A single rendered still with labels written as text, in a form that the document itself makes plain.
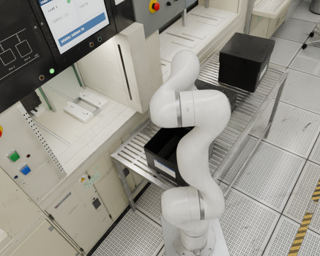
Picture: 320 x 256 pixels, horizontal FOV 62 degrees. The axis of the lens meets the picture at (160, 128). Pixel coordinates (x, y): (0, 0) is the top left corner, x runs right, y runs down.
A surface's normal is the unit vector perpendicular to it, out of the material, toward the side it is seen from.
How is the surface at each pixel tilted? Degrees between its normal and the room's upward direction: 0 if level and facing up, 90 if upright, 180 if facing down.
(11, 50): 90
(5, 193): 90
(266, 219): 0
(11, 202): 90
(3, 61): 90
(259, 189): 0
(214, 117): 73
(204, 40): 0
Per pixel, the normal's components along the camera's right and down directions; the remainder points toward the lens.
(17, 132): 0.80, 0.40
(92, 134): -0.09, -0.66
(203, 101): -0.05, -0.27
